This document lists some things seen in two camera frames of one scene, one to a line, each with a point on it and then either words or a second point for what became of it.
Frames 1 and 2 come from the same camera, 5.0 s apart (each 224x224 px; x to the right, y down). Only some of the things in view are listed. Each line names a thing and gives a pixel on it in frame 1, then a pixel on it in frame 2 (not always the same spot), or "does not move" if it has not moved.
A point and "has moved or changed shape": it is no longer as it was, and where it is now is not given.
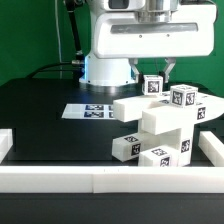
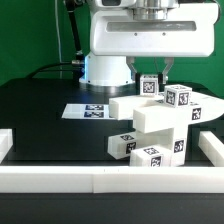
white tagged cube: (153, 85) does not move
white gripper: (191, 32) does not move
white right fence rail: (212, 147) does not move
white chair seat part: (183, 141) → (151, 118)
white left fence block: (6, 142) does not move
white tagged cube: (183, 95) has moved or changed shape
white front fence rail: (95, 179) does not move
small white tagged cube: (126, 147) has moved or changed shape
